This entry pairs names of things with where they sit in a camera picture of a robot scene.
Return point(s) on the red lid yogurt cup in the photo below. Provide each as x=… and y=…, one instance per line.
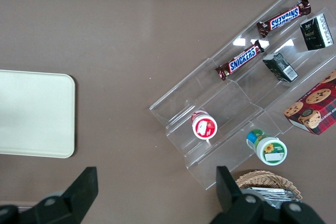
x=204, y=127

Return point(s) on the small black box with barcode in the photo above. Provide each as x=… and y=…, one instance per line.
x=281, y=67

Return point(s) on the Snickers chocolate bar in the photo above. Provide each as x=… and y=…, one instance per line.
x=284, y=18
x=240, y=60

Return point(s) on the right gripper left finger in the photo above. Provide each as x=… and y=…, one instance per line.
x=76, y=197

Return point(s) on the beige plastic tray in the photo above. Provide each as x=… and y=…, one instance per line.
x=34, y=113

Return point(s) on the clear acrylic stepped display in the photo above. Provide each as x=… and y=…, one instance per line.
x=231, y=103

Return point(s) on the light wicker basket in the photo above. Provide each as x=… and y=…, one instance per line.
x=262, y=178

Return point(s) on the small black box white side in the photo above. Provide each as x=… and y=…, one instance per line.
x=316, y=33

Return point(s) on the green lid yogurt cup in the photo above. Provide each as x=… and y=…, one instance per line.
x=267, y=149

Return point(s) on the red plaid cookie box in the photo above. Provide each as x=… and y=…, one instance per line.
x=315, y=106

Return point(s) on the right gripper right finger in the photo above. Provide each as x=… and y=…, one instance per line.
x=236, y=208

